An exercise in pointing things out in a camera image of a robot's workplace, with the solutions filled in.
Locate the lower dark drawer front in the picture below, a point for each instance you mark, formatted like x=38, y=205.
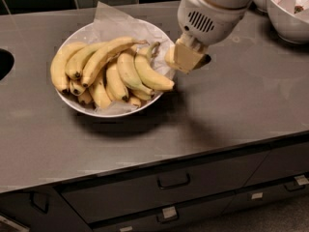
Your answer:
x=169, y=217

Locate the left dark cabinet door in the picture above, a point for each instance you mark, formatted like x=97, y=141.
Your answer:
x=42, y=210

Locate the long top yellow banana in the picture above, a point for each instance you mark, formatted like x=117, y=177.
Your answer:
x=101, y=57

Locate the white ceramic bowl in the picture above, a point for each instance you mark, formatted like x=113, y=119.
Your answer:
x=86, y=35

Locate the small white bowl behind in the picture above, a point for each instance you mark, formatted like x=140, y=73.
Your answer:
x=261, y=5

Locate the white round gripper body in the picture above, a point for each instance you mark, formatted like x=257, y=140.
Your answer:
x=209, y=22

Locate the white paper liner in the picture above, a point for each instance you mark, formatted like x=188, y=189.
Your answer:
x=109, y=24

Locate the upper dark drawer front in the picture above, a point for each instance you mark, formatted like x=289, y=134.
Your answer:
x=118, y=196

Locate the right dark drawer front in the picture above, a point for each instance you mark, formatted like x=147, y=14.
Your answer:
x=282, y=162

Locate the small bottom left banana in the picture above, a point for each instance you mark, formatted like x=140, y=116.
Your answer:
x=85, y=98

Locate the dark drawer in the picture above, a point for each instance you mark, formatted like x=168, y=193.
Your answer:
x=169, y=217
x=282, y=162
x=118, y=196

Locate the small bottom right banana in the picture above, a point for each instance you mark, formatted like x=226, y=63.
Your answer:
x=138, y=98

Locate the short small yellow banana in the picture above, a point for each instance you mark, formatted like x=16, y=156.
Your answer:
x=76, y=88

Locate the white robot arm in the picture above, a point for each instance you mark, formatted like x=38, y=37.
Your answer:
x=204, y=23

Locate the cream flat gripper finger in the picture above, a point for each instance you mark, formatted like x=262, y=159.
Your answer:
x=188, y=57

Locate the black drawer handle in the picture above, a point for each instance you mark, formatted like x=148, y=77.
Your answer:
x=173, y=181

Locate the large white bowl top right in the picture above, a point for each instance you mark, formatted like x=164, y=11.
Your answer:
x=290, y=19

